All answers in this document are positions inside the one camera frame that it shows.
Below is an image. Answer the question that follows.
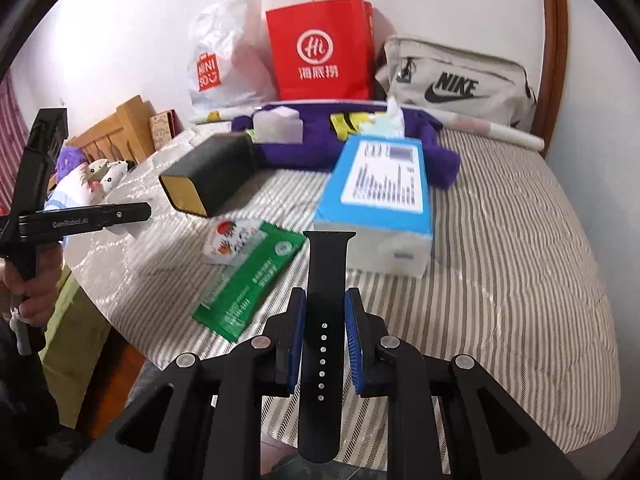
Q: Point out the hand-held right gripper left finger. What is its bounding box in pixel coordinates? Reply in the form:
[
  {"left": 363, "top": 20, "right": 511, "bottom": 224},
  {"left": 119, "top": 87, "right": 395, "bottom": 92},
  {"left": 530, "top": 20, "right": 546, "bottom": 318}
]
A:
[{"left": 65, "top": 287, "right": 307, "bottom": 480}]

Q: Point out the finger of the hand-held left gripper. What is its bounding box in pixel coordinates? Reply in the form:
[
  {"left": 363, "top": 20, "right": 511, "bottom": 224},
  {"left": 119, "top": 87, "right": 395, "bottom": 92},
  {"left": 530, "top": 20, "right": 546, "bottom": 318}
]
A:
[{"left": 102, "top": 202, "right": 152, "bottom": 231}]

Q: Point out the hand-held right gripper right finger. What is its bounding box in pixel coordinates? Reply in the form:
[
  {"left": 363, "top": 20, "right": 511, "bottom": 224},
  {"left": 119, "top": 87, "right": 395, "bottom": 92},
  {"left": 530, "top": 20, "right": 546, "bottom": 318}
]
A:
[{"left": 344, "top": 287, "right": 583, "bottom": 480}]

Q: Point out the black watch strap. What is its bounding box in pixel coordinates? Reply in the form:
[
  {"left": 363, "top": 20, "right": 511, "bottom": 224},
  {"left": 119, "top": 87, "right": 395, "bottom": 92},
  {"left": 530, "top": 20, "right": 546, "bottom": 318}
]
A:
[{"left": 297, "top": 230, "right": 357, "bottom": 463}]

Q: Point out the blue tissue pack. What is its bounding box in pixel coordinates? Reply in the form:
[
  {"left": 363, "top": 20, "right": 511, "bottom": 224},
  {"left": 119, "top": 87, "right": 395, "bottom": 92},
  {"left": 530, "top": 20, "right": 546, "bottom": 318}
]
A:
[{"left": 312, "top": 97, "right": 435, "bottom": 278}]

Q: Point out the person's left forearm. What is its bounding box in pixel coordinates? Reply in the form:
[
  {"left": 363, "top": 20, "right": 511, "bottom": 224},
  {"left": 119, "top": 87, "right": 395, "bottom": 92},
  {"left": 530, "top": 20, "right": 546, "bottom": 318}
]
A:
[{"left": 0, "top": 350, "right": 96, "bottom": 480}]

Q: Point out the person's left hand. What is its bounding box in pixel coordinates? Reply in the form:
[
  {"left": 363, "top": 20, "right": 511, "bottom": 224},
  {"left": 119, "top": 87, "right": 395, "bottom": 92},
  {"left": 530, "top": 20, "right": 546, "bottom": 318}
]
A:
[{"left": 0, "top": 242, "right": 66, "bottom": 332}]

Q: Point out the light blue cloth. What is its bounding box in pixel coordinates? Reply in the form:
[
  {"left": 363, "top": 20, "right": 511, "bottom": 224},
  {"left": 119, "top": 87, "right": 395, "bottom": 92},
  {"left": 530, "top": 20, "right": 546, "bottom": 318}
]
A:
[{"left": 42, "top": 180, "right": 91, "bottom": 216}]

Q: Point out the spotted white plush toy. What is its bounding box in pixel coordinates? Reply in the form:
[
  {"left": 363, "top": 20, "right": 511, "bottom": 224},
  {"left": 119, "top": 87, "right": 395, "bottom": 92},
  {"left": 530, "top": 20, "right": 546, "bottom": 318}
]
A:
[{"left": 85, "top": 157, "right": 128, "bottom": 198}]

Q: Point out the striped curtain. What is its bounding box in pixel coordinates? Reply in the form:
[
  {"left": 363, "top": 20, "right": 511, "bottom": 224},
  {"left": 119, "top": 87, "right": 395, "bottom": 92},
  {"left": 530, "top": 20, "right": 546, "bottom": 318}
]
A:
[{"left": 0, "top": 72, "right": 31, "bottom": 216}]

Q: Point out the green wet wipes packet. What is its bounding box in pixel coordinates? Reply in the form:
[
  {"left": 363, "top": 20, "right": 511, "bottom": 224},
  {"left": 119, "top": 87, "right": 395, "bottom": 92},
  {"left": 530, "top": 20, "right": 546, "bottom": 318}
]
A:
[{"left": 192, "top": 221, "right": 308, "bottom": 343}]

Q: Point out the wooden headboard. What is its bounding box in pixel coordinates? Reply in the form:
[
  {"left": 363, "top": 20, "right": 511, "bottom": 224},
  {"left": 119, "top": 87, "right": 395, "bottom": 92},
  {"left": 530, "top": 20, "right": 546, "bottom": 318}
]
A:
[
  {"left": 67, "top": 95, "right": 157, "bottom": 163},
  {"left": 530, "top": 0, "right": 571, "bottom": 153}
]

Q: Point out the brown patterned box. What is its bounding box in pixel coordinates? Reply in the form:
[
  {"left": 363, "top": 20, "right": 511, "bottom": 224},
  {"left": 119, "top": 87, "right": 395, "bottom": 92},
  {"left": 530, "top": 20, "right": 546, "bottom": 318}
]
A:
[{"left": 149, "top": 109, "right": 180, "bottom": 151}]

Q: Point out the black box with gold end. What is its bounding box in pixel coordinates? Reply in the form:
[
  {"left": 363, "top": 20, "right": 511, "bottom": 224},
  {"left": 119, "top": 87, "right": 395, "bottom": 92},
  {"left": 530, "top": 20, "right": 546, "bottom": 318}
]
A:
[{"left": 159, "top": 132, "right": 258, "bottom": 218}]

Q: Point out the small white printed packet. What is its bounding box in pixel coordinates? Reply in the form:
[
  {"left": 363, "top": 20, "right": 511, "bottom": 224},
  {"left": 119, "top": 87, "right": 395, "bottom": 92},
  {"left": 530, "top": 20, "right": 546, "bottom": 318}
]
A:
[{"left": 202, "top": 217, "right": 266, "bottom": 265}]

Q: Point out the white foam block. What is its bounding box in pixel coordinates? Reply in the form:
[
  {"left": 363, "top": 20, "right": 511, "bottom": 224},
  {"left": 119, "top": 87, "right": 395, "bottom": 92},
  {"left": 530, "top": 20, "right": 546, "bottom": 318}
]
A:
[{"left": 252, "top": 109, "right": 304, "bottom": 144}]

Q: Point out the white plastic bag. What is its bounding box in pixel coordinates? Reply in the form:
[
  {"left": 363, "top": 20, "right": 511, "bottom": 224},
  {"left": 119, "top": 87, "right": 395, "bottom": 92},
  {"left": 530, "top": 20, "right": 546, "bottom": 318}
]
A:
[{"left": 187, "top": 0, "right": 281, "bottom": 117}]

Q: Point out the purple plush cloth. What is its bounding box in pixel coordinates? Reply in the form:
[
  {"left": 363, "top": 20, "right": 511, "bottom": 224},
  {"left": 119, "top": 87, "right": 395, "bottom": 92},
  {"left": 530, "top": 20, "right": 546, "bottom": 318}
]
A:
[{"left": 231, "top": 101, "right": 461, "bottom": 190}]

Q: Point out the yellow black striped cloth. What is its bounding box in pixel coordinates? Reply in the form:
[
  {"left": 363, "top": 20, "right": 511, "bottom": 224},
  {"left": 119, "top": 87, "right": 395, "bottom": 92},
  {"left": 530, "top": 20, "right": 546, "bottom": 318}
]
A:
[{"left": 330, "top": 111, "right": 381, "bottom": 140}]

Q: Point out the red paper bag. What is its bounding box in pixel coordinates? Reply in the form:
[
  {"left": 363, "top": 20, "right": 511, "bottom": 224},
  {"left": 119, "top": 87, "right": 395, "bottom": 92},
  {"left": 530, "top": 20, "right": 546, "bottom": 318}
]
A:
[{"left": 265, "top": 0, "right": 376, "bottom": 102}]

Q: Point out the white paper roll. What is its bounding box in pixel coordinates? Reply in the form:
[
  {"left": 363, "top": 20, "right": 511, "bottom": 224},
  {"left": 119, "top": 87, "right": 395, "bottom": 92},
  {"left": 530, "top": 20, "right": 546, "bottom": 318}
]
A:
[{"left": 190, "top": 105, "right": 546, "bottom": 151}]

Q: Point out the grey fabric bag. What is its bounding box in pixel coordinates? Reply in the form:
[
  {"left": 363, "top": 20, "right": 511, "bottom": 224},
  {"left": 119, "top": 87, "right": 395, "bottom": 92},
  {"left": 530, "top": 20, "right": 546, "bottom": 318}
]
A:
[{"left": 375, "top": 36, "right": 538, "bottom": 128}]

